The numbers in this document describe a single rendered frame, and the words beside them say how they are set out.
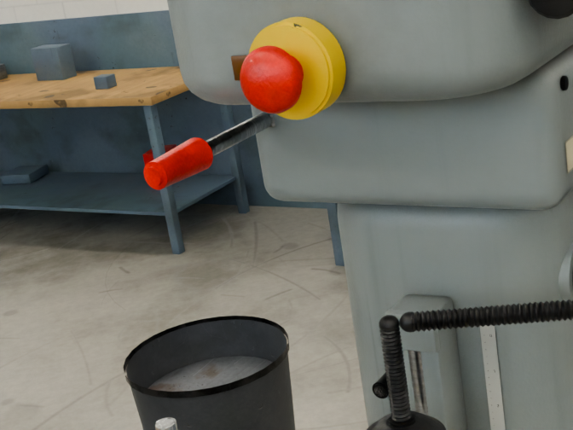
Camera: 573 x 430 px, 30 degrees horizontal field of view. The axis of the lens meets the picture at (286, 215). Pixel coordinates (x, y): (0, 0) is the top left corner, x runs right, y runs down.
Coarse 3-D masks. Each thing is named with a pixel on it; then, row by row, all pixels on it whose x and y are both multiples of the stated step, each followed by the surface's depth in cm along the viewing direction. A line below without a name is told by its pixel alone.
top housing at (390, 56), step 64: (192, 0) 69; (256, 0) 66; (320, 0) 64; (384, 0) 62; (448, 0) 60; (512, 0) 61; (192, 64) 71; (384, 64) 63; (448, 64) 61; (512, 64) 62
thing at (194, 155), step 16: (240, 128) 77; (256, 128) 78; (192, 144) 72; (208, 144) 73; (224, 144) 75; (160, 160) 70; (176, 160) 70; (192, 160) 71; (208, 160) 73; (144, 176) 70; (160, 176) 69; (176, 176) 70
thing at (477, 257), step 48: (384, 240) 83; (432, 240) 81; (480, 240) 79; (528, 240) 78; (384, 288) 85; (432, 288) 82; (480, 288) 80; (528, 288) 79; (480, 336) 81; (528, 336) 80; (480, 384) 83; (528, 384) 82
